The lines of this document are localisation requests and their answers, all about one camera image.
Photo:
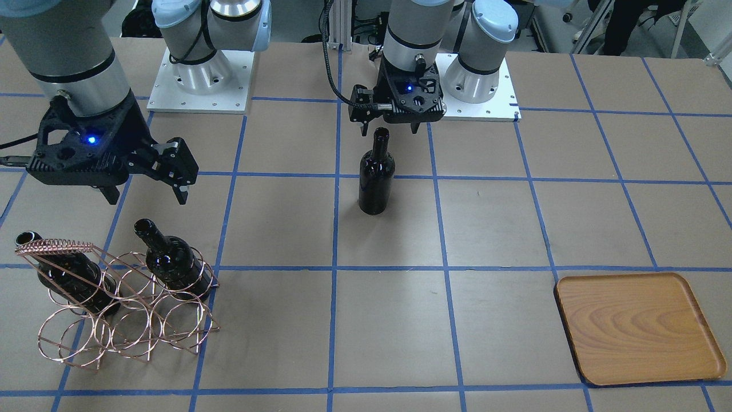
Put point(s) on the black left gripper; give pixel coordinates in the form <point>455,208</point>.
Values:
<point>381,90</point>

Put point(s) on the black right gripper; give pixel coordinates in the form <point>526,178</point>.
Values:
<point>132,129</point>

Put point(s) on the dark wine bottle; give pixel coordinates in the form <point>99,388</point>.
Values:
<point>172,261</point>
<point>65,269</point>
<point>376,170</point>

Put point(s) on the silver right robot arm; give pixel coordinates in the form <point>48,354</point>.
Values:
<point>65,48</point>

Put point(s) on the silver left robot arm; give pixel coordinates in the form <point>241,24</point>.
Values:
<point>480,32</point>

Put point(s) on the wooden tray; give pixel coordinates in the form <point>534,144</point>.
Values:
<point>637,328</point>

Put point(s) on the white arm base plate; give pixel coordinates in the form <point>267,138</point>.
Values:
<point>473,97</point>
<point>221,85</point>

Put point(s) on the copper wire wine basket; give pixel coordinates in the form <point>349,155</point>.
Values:
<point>150,316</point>

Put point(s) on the aluminium frame post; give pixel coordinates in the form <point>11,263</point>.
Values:
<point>342,25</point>

